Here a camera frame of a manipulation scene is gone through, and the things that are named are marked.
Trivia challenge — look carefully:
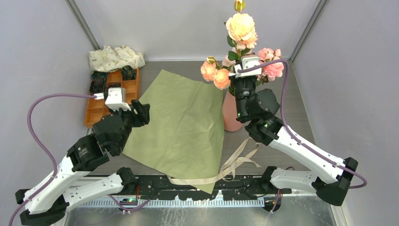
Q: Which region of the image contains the teal dark rolled item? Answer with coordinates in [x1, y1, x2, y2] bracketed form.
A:
[91, 71, 108, 80]

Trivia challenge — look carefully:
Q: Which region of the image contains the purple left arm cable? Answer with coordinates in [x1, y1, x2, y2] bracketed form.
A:
[8, 93, 150, 226]

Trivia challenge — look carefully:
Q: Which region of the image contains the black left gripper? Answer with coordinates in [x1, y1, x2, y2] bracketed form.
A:
[111, 99, 151, 153]

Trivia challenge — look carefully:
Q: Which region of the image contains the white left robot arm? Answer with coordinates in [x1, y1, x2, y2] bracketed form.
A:
[15, 100, 150, 226]

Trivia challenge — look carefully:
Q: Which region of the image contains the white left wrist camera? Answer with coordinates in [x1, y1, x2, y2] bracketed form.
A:
[94, 87, 131, 111]

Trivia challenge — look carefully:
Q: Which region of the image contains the deep pink flower stem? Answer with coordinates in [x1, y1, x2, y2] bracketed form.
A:
[257, 48, 284, 83]

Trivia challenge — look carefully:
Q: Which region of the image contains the orange and green wrapping paper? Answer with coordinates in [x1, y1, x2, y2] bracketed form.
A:
[123, 70, 224, 180]

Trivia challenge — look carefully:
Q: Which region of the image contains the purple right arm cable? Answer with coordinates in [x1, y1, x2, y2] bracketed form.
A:
[237, 58, 368, 213]

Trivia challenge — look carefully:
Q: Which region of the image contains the dark rolled item in tray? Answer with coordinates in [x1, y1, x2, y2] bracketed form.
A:
[89, 78, 106, 94]

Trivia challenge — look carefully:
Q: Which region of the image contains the small peach flower stem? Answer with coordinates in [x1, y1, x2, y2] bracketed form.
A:
[200, 56, 233, 94]

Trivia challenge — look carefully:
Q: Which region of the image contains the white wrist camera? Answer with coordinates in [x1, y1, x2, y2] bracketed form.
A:
[229, 55, 262, 78]
[94, 87, 131, 111]

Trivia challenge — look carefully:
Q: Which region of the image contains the peach orange flower stem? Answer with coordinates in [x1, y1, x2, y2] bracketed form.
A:
[225, 0, 258, 61]

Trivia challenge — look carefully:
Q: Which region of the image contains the beige ribbon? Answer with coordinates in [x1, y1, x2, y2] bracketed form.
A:
[167, 137, 262, 186]

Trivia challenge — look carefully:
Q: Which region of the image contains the orange wooden compartment tray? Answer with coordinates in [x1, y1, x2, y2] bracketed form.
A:
[84, 68, 140, 128]

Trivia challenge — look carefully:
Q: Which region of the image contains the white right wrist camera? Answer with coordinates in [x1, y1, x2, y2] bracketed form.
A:
[229, 55, 262, 78]

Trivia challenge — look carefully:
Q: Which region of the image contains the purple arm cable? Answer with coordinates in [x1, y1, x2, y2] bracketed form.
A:
[237, 58, 368, 213]
[8, 93, 150, 226]

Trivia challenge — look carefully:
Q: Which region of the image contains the pink cylindrical vase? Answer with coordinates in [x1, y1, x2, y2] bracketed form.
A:
[222, 91, 243, 132]

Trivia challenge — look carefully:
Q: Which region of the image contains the dark green rolled item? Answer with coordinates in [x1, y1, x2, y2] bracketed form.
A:
[120, 65, 136, 81]

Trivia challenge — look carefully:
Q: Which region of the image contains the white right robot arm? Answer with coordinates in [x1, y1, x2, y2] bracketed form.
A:
[231, 76, 358, 206]

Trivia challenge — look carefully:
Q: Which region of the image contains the cream printed cloth bag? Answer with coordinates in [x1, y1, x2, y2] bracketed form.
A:
[88, 45, 145, 73]

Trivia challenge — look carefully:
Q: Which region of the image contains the pale pink single flower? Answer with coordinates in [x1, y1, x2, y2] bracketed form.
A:
[222, 56, 235, 67]

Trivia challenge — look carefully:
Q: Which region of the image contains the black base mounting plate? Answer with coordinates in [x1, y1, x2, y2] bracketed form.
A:
[116, 175, 277, 201]

